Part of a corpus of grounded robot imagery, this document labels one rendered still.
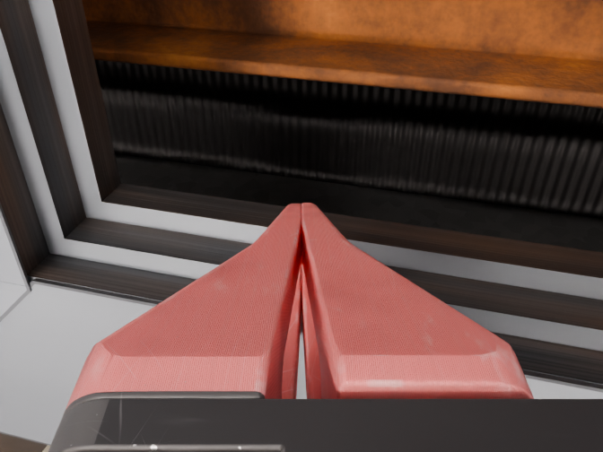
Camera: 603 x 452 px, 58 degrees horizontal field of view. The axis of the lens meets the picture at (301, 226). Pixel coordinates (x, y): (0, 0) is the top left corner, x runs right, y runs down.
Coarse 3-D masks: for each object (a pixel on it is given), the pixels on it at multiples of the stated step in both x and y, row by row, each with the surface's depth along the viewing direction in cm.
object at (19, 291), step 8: (0, 288) 16; (8, 288) 16; (16, 288) 16; (24, 288) 16; (0, 296) 16; (8, 296) 16; (16, 296) 16; (24, 296) 16; (0, 304) 17; (8, 304) 17; (16, 304) 17; (0, 312) 17; (8, 312) 17; (0, 320) 17
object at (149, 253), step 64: (0, 0) 13; (64, 0) 14; (0, 64) 13; (64, 64) 14; (0, 128) 14; (64, 128) 16; (0, 192) 14; (64, 192) 16; (128, 192) 17; (64, 256) 17; (128, 256) 16; (192, 256) 16; (384, 256) 15; (448, 256) 15; (512, 256) 15; (576, 256) 15; (512, 320) 14; (576, 320) 14
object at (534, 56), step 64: (128, 0) 28; (192, 0) 27; (256, 0) 27; (320, 0) 26; (384, 0) 25; (448, 0) 25; (512, 0) 24; (576, 0) 23; (192, 64) 25; (256, 64) 24; (320, 64) 24; (384, 64) 24; (448, 64) 24; (512, 64) 24; (576, 64) 24
